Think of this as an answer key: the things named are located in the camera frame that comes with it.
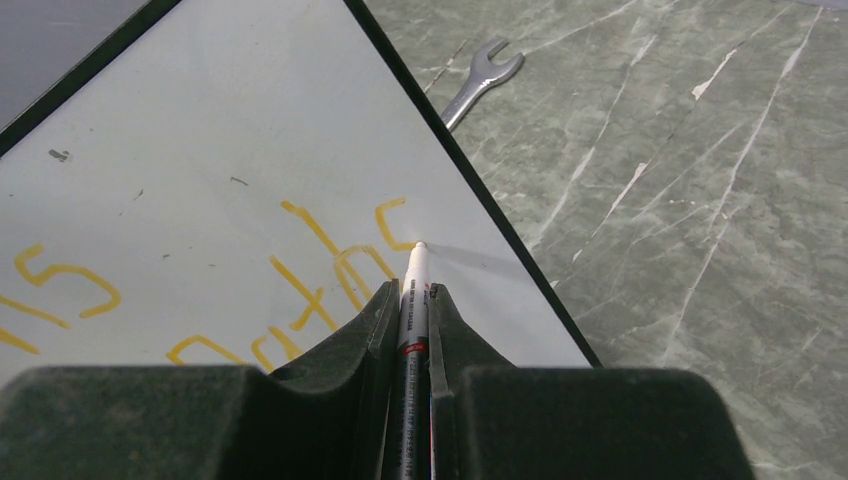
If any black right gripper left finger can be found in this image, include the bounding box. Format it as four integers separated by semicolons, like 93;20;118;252
1;280;400;479

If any silver open-end wrench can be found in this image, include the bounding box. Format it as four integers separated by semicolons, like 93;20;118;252
440;38;525;132

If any white whiteboard black frame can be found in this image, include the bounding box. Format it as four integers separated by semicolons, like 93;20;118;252
1;1;595;381

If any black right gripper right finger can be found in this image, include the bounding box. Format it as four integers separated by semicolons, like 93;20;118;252
430;284;754;479

